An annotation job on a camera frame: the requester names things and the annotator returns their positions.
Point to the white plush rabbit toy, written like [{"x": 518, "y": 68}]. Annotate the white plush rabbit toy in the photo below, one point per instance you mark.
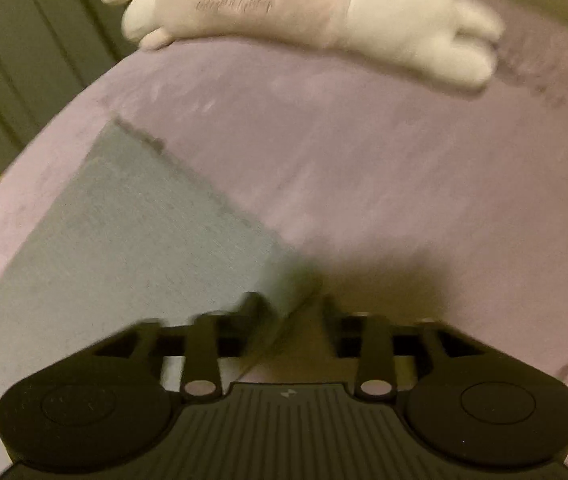
[{"x": 314, "y": 10}]

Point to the grey curtain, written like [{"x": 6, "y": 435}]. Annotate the grey curtain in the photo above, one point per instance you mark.
[{"x": 28, "y": 35}]

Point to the pink bed sheet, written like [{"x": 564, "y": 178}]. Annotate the pink bed sheet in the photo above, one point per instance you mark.
[{"x": 414, "y": 185}]

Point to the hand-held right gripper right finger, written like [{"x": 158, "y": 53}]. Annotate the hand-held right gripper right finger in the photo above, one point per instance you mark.
[{"x": 333, "y": 318}]

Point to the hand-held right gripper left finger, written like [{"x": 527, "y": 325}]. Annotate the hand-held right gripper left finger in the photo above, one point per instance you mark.
[{"x": 250, "y": 316}]

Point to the grey towel cloth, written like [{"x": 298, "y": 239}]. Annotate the grey towel cloth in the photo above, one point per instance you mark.
[{"x": 113, "y": 240}]

